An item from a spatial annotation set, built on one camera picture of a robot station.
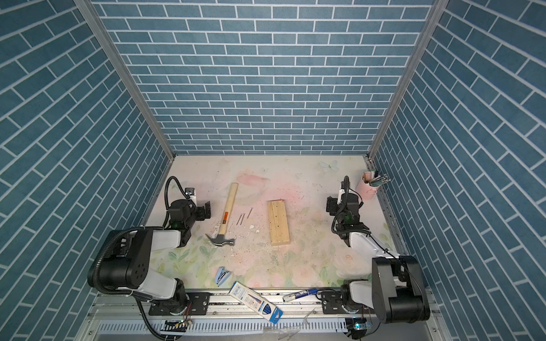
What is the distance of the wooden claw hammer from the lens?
0.88 metres

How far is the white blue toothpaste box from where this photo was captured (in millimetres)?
721

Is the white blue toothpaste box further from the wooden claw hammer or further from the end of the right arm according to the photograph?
the end of the right arm

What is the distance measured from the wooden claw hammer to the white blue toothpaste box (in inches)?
6.7
